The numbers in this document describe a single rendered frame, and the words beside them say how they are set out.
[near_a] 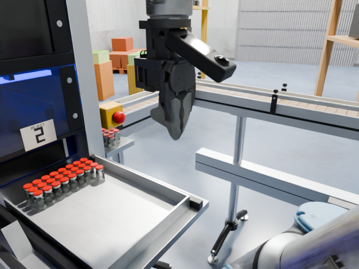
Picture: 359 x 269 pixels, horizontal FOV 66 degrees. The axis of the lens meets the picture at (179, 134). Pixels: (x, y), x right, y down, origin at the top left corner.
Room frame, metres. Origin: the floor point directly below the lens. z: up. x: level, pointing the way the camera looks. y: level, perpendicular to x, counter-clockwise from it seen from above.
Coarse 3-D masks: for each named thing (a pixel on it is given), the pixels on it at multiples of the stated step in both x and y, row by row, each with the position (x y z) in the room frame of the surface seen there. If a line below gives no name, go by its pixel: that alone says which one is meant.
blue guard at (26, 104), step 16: (0, 80) 0.59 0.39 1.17; (16, 80) 0.62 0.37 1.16; (32, 80) 0.65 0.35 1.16; (48, 80) 0.68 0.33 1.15; (0, 96) 0.59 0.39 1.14; (16, 96) 0.61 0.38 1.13; (32, 96) 0.64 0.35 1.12; (48, 96) 0.67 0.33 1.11; (0, 112) 0.58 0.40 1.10; (16, 112) 0.61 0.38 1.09; (32, 112) 0.64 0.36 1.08; (48, 112) 0.67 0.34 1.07; (64, 112) 0.70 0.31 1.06; (0, 128) 0.57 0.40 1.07; (16, 128) 0.60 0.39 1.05; (64, 128) 0.70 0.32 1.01; (0, 144) 0.57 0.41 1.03; (16, 144) 0.59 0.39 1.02
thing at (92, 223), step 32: (96, 160) 0.72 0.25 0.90; (96, 192) 0.58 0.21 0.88; (128, 192) 0.58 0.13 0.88; (160, 192) 0.57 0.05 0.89; (32, 224) 0.44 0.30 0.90; (64, 224) 0.47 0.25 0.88; (96, 224) 0.47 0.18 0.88; (128, 224) 0.47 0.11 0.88; (160, 224) 0.44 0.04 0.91; (96, 256) 0.38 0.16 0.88; (128, 256) 0.37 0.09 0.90
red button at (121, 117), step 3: (114, 114) 0.82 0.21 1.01; (117, 114) 0.82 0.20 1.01; (120, 114) 0.82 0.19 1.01; (123, 114) 0.83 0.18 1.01; (114, 117) 0.81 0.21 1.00; (117, 117) 0.81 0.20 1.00; (120, 117) 0.82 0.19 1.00; (123, 117) 0.83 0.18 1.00; (114, 120) 0.81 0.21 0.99; (117, 120) 0.81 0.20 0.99; (120, 120) 0.82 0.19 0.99; (123, 120) 0.83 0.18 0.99; (117, 123) 0.82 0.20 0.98; (120, 123) 0.82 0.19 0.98
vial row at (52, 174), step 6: (78, 162) 0.66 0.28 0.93; (84, 162) 0.67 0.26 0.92; (60, 168) 0.63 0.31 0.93; (66, 168) 0.63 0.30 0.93; (54, 174) 0.60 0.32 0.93; (36, 180) 0.57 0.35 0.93; (42, 180) 0.58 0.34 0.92; (24, 186) 0.54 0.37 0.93; (30, 186) 0.54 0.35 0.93; (36, 186) 0.56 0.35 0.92; (24, 192) 0.54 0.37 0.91
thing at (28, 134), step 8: (24, 128) 0.61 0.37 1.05; (32, 128) 0.63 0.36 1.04; (48, 128) 0.66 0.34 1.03; (24, 136) 0.61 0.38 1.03; (32, 136) 0.62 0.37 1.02; (40, 136) 0.64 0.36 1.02; (48, 136) 0.66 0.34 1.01; (24, 144) 0.60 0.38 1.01; (32, 144) 0.62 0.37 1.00; (40, 144) 0.64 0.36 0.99
